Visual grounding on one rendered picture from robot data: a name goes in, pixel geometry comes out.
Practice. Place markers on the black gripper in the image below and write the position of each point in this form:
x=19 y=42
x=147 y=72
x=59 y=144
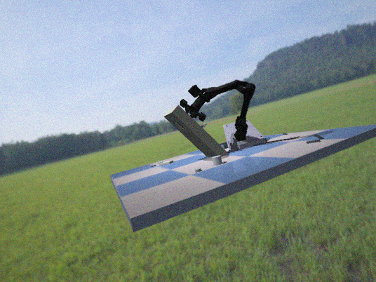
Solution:
x=195 y=107

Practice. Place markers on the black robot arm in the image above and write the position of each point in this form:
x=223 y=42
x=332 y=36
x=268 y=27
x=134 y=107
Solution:
x=210 y=93

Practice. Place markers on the grey service panel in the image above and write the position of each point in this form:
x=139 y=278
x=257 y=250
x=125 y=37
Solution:
x=194 y=132

